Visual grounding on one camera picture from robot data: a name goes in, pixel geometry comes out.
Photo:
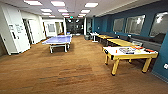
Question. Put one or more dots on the long wooden table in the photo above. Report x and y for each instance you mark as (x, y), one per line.
(106, 36)
(120, 42)

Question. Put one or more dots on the white pillar outlet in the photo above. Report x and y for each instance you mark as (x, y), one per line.
(165, 66)

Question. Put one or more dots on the rectangular ceiling light panel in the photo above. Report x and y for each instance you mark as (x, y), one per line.
(58, 3)
(32, 2)
(91, 5)

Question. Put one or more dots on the interior glass window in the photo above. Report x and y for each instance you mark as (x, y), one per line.
(135, 25)
(118, 25)
(159, 24)

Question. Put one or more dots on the yellow air hockey table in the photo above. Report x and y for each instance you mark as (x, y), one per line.
(130, 53)

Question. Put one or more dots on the small white table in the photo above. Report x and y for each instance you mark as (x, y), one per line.
(94, 34)

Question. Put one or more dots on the blue ping pong table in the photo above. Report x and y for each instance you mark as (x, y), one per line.
(58, 40)

